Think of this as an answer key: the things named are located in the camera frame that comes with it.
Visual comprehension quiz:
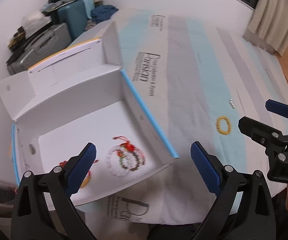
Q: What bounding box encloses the brown wooden bead bracelet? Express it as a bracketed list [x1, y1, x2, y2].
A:
[118, 148, 146, 172]

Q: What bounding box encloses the pink white bead bracelet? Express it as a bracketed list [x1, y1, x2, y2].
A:
[105, 145, 136, 178]

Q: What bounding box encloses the red bead cord bracelet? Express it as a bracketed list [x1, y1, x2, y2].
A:
[112, 135, 147, 163]

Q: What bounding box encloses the blue yellow cardboard box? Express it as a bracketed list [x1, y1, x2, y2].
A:
[0, 22, 178, 205]

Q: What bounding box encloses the beige curtain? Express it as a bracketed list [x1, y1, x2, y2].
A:
[243, 0, 288, 56]

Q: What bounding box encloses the grey suitcase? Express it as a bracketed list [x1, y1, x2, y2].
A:
[6, 23, 72, 75]

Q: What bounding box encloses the teal suitcase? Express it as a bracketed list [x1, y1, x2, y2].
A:
[57, 0, 95, 40]

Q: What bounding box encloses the blue clothes pile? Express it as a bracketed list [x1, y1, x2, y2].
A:
[91, 5, 118, 24]

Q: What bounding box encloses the yellow bead bracelet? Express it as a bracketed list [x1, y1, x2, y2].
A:
[215, 115, 234, 136]

